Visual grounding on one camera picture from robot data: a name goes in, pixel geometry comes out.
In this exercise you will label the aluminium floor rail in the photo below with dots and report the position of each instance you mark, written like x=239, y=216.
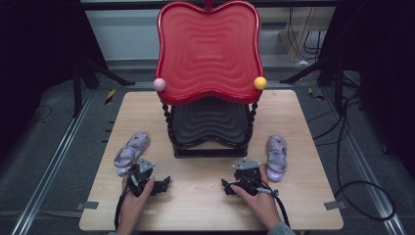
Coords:
x=362, y=163
x=52, y=163

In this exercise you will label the grey tape piece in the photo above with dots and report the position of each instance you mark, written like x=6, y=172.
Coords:
x=88, y=205
x=334, y=205

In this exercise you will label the red and black two-tier rack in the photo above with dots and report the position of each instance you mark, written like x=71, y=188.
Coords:
x=208, y=52

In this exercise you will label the person's left hand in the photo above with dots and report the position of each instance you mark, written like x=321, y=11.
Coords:
x=133, y=209

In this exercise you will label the purple child sandal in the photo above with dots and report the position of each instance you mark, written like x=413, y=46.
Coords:
x=133, y=148
x=276, y=156

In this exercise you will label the person's right hand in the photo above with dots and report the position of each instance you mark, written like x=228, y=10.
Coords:
x=262, y=205

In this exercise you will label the black curtain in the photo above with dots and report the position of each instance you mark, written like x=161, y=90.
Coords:
x=36, y=65
x=385, y=81

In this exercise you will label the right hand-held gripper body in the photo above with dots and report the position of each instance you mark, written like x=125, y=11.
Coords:
x=247, y=174

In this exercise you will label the yellow and black tape strip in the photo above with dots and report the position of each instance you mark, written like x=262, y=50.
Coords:
x=315, y=94
x=110, y=96

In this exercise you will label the black metal stand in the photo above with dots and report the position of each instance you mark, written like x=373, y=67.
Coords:
x=339, y=81
x=77, y=88

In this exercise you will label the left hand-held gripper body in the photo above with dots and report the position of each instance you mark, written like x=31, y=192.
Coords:
x=140, y=173

